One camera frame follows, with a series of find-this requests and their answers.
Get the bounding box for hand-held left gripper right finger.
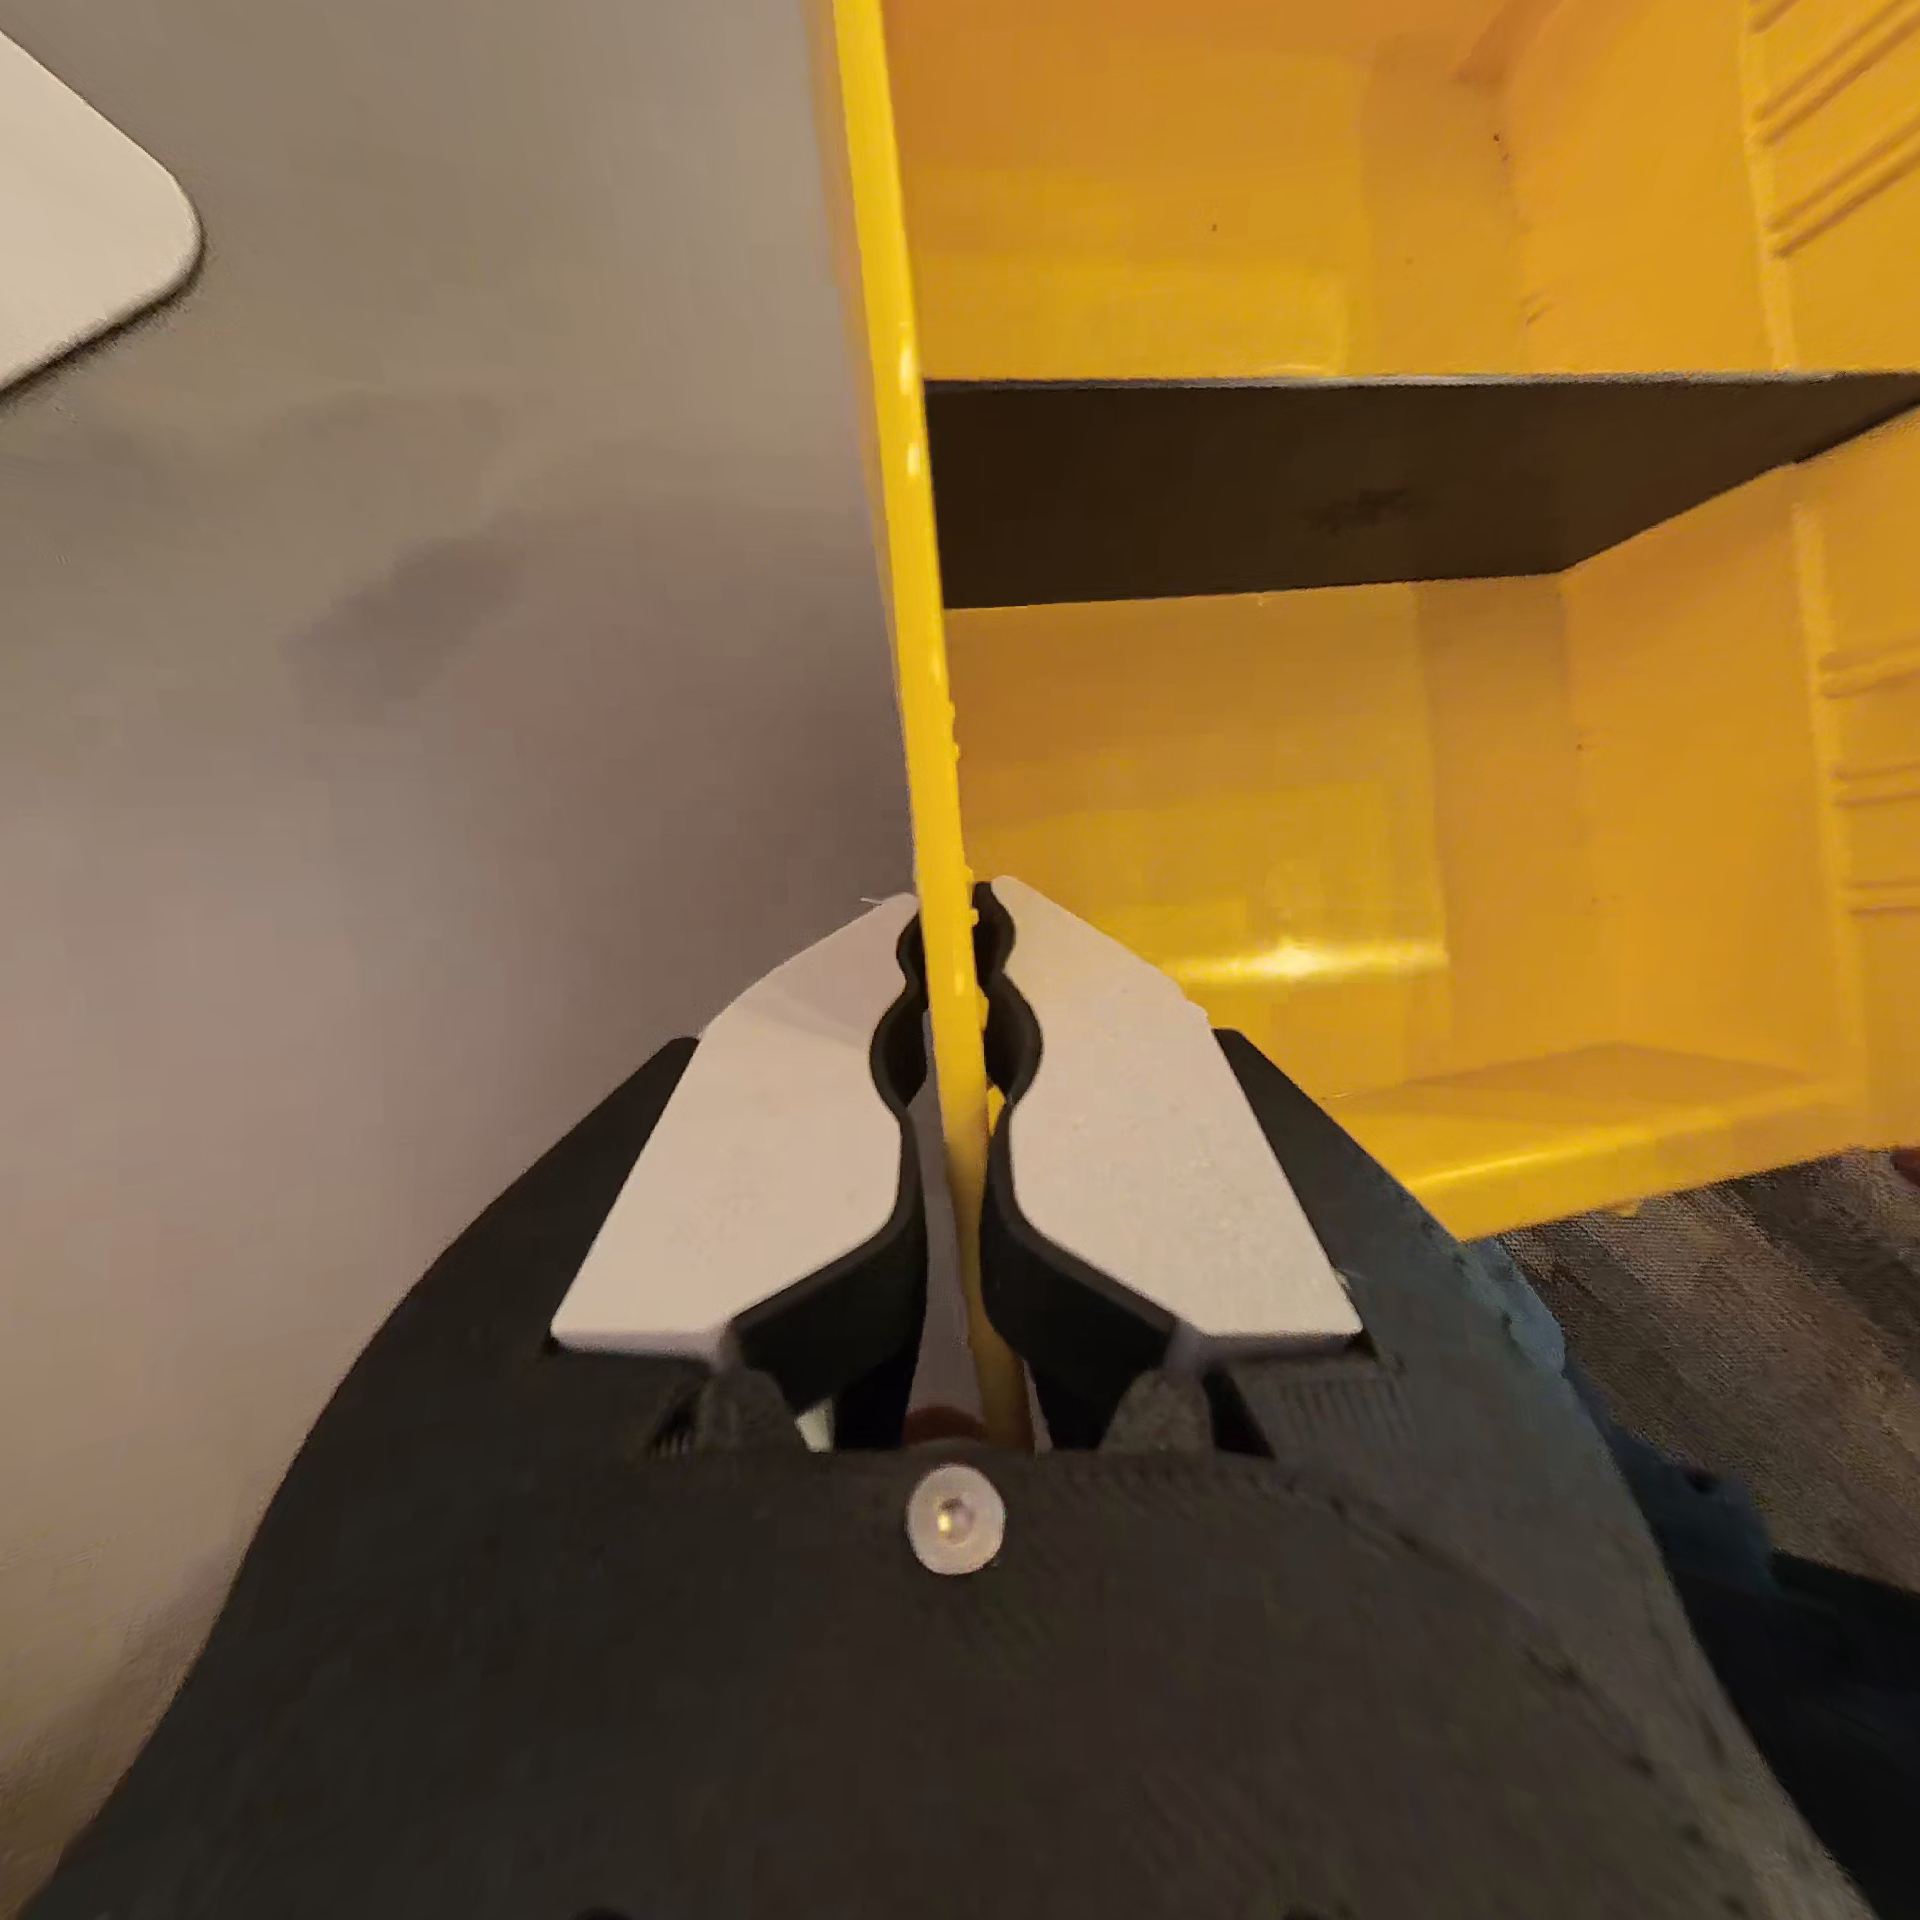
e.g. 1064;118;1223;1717
979;878;1368;1377

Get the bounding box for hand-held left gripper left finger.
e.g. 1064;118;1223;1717
551;888;938;1368

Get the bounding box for person's legs in jeans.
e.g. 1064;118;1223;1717
1638;1457;1920;1920

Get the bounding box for yellow plastic bin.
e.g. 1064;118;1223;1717
825;0;1920;1442

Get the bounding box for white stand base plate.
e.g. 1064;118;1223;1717
0;32;207;393

